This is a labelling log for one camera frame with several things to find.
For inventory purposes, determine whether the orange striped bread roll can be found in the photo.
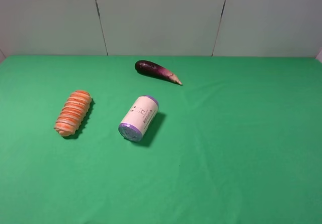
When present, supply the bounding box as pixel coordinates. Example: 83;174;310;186
54;90;92;137

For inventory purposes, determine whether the purple eggplant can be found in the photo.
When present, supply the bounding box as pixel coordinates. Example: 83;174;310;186
134;60;183;86

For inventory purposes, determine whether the purple white bag roll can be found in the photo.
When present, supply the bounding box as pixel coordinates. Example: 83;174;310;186
118;95;158;142

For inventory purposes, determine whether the green table cloth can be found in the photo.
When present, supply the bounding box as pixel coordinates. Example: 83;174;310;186
1;56;321;223

